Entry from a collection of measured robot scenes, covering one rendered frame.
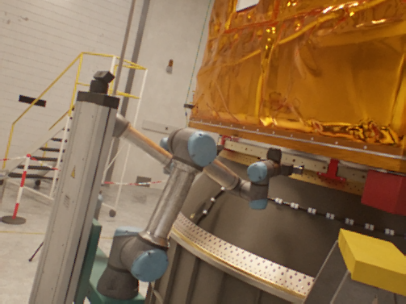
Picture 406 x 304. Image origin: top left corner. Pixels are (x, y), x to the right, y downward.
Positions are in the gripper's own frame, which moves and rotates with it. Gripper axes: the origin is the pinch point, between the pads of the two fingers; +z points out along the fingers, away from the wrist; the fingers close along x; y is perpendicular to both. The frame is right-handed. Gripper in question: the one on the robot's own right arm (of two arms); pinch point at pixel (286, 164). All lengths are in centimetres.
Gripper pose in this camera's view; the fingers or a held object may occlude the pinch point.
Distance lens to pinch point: 188.8
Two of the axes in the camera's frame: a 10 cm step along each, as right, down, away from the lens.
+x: 8.1, 2.0, -5.5
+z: 5.7, -0.7, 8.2
